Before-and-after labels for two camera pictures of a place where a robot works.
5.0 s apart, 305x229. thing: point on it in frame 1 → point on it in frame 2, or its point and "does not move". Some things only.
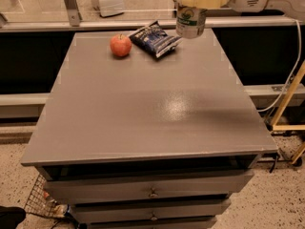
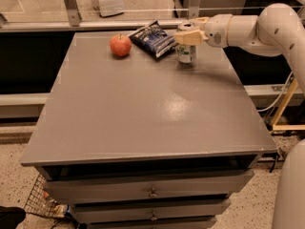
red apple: [120, 45] does not move
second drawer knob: [153, 218] does not move
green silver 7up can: [190, 21] → [187, 52]
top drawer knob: [152, 194] does not move
